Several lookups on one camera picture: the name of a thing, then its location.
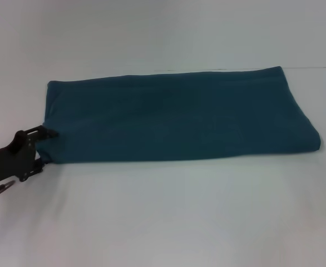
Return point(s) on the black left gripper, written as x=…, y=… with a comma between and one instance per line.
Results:
x=10, y=157

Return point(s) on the blue t-shirt with FREE print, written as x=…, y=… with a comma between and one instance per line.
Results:
x=179, y=119

